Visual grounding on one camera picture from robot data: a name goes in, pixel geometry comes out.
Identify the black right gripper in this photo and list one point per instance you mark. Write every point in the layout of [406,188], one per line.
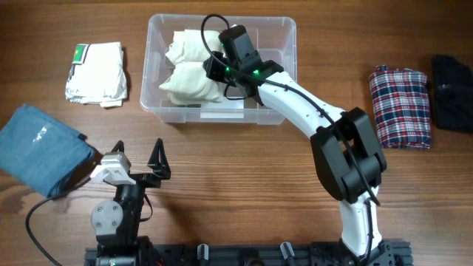
[214,66]

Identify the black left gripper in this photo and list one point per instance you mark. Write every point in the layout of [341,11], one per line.
[160,169]

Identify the cream cloth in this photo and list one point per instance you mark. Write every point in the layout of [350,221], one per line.
[188,84]

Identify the white shirt green tag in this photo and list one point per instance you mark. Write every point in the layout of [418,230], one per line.
[97,75]

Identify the blue denim jeans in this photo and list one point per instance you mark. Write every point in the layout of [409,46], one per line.
[41,151]

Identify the red navy plaid shirt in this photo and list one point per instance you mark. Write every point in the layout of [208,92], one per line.
[401,108]

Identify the black garment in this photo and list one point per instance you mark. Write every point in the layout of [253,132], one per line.
[452,90]

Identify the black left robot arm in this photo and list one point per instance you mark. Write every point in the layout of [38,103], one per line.
[116,222]

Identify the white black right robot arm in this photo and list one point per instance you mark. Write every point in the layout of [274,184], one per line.
[348,157]

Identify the white label in container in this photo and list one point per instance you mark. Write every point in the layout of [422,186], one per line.
[227,110]

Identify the clear plastic storage container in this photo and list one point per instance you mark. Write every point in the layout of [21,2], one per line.
[274,38]

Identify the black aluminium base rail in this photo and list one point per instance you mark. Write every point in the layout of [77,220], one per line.
[317,253]

